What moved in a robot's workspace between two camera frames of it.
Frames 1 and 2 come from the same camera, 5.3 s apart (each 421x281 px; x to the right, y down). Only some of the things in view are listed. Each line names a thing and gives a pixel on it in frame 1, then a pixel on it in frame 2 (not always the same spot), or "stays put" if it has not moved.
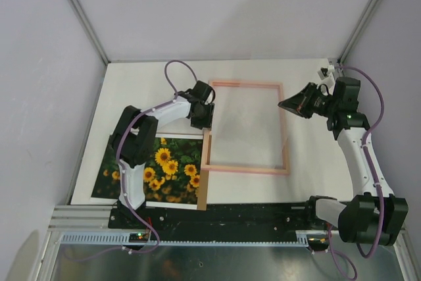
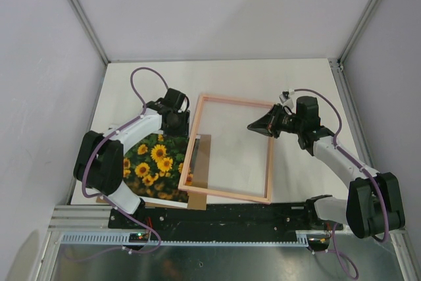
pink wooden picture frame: (206, 164) to (270, 153)
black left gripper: (206, 122) to (183, 130)
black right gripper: (300, 102) to (268, 124)
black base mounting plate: (221, 221) stays put
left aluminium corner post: (80, 9) stays put
